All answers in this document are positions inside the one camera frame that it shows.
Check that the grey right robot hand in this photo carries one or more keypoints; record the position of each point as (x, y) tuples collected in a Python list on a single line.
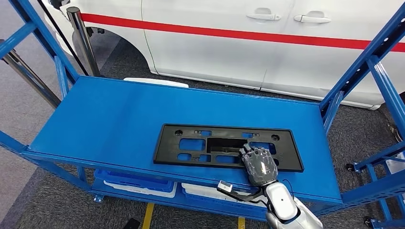
[(261, 170)]

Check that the black plastic plate holder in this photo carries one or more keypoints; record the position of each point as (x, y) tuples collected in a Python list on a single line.
[(164, 148)]

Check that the white car red stripe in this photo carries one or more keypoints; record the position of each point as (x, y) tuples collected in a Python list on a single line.
[(221, 57)]

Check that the blue plastic bin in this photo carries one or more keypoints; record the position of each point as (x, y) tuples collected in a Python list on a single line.
[(133, 180)]

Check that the black barrier belt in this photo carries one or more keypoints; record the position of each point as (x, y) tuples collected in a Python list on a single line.
[(61, 36)]

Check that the chrome stanchion post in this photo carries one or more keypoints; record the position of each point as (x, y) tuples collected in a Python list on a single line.
[(31, 79), (83, 41)]

